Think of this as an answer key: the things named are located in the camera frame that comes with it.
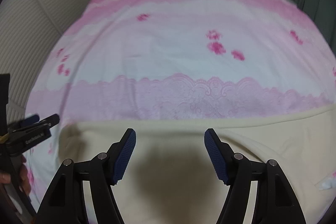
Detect cream beige pants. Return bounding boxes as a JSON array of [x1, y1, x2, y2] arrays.
[[59, 105, 335, 223]]

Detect person's left hand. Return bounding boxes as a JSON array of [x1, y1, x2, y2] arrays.
[[0, 155, 31, 196]]

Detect white louvered wardrobe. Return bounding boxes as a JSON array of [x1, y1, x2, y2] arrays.
[[1, 0, 89, 122]]

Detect pink floral bed duvet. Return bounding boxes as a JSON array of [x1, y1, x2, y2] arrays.
[[26, 0, 335, 208]]

